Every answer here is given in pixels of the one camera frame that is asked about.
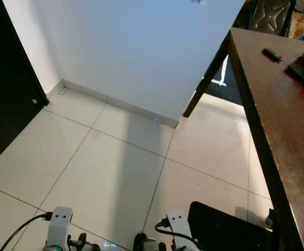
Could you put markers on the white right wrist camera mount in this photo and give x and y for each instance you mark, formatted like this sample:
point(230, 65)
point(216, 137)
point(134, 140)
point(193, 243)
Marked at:
point(179, 225)

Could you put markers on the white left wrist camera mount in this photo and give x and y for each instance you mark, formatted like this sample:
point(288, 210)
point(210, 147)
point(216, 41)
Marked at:
point(59, 225)

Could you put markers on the white metal frame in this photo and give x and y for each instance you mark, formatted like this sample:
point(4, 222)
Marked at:
point(223, 73)

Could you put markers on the black door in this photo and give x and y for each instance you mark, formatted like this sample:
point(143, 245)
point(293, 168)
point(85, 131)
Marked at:
point(10, 78)

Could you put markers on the dark slanted table leg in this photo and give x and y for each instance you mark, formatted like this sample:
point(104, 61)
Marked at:
point(206, 76)

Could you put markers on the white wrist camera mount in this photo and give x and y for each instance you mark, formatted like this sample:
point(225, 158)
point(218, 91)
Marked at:
point(59, 225)
point(179, 225)

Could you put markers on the grey right robot leg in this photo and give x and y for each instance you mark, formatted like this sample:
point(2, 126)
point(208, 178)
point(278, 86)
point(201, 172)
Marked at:
point(141, 242)

